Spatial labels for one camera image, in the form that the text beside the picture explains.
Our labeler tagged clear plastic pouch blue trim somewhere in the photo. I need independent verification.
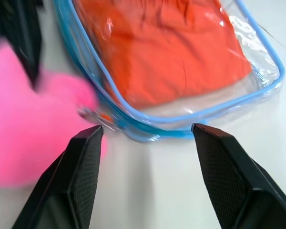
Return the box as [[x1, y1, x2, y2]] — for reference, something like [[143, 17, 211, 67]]
[[51, 0, 286, 145]]

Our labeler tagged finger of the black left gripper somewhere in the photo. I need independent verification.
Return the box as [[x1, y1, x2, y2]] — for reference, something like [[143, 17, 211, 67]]
[[0, 0, 42, 89]]

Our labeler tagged orange cloth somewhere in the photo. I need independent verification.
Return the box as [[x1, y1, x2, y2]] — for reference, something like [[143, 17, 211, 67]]
[[75, 0, 253, 111]]

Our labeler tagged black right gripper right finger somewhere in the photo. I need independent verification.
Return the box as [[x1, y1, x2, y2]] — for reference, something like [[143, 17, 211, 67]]
[[191, 123, 286, 229]]

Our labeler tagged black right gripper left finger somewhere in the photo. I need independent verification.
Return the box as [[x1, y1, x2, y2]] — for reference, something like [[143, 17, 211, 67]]
[[11, 125, 105, 229]]

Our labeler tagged pink fluffy cloth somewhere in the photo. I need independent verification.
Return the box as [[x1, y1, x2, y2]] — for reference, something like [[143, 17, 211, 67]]
[[0, 35, 108, 189]]

